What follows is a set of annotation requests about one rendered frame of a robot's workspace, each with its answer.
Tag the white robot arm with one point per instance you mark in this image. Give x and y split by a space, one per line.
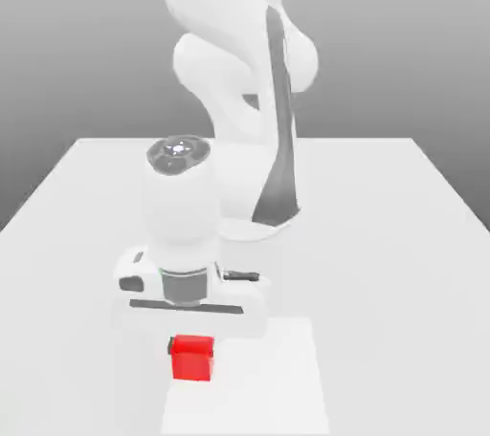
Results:
229 61

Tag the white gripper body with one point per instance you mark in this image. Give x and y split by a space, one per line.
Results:
183 319

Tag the small red cube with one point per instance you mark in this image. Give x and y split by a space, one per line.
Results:
190 361

